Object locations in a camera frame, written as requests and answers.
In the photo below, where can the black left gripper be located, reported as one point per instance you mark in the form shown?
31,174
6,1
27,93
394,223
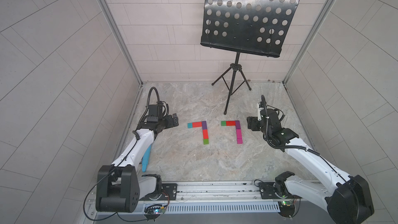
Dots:
169,121

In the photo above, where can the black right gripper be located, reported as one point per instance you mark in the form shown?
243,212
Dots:
255,123

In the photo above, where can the magenta long block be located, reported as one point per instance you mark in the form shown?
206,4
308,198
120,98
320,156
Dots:
238,134

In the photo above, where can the red block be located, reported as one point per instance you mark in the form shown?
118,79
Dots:
205,134
197,124
230,123

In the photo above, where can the dark purple block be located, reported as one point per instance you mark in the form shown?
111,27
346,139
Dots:
204,125

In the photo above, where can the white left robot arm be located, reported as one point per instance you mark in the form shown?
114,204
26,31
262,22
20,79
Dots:
119,189

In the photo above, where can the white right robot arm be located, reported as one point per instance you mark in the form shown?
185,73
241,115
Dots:
347,199

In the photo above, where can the blue flat object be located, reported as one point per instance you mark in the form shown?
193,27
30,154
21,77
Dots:
145,159

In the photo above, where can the right circuit board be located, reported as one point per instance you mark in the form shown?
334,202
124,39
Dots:
287,209

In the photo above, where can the circuit board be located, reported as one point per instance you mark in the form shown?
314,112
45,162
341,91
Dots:
287,209
154,211

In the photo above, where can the left circuit board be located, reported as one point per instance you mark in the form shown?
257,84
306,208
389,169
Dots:
154,211

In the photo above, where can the black music stand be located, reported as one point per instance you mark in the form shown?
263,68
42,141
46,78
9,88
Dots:
254,27

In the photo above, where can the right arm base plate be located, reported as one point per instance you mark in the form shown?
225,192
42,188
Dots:
268,191

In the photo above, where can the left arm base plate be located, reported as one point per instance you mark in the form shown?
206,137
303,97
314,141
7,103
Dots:
169,191

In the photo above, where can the aluminium frame rail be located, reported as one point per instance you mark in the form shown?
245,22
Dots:
217,191

